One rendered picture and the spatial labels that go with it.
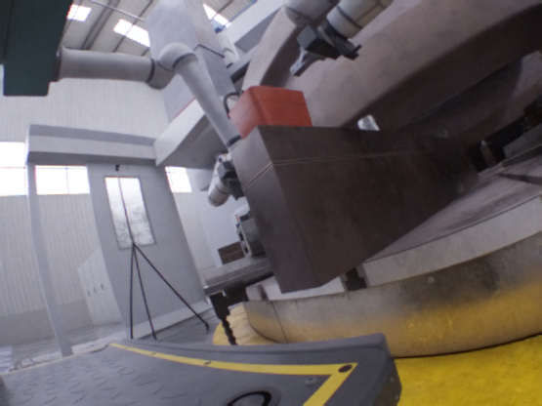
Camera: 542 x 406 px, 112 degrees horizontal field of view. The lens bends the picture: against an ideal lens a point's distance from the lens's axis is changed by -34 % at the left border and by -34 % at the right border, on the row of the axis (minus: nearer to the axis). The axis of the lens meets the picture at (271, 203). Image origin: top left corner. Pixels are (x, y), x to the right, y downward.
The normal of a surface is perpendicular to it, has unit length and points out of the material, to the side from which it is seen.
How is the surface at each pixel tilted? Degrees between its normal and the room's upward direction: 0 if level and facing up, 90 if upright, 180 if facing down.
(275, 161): 90
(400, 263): 90
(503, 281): 90
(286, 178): 90
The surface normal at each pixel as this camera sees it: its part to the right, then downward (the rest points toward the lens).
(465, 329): -0.73, 0.15
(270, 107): 0.58, -0.25
